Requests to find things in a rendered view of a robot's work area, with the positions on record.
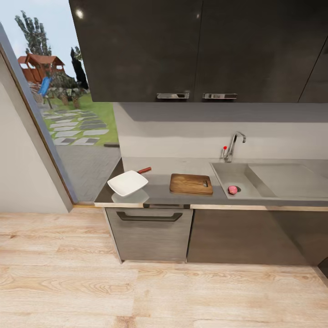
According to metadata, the vidalia onion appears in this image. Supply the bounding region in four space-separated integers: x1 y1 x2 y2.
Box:
228 185 238 195

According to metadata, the cutting board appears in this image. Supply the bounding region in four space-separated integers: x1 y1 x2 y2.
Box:
169 174 213 195

